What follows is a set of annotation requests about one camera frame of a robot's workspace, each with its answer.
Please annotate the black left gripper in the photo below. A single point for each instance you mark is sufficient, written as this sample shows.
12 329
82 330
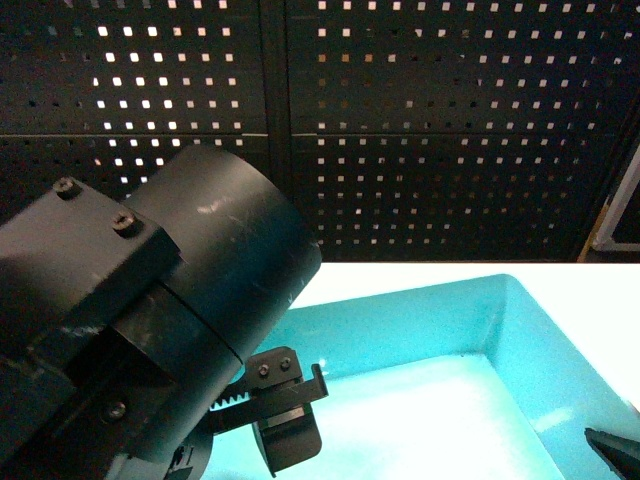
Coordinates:
130 330

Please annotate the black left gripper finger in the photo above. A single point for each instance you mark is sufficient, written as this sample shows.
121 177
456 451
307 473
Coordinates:
620 454

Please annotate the light teal plastic tray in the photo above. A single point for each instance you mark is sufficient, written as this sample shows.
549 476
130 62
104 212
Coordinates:
464 380

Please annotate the silver-edged flight case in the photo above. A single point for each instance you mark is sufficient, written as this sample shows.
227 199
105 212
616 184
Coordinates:
615 235

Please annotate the black perforated metal panel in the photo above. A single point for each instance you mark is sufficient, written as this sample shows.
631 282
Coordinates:
402 130

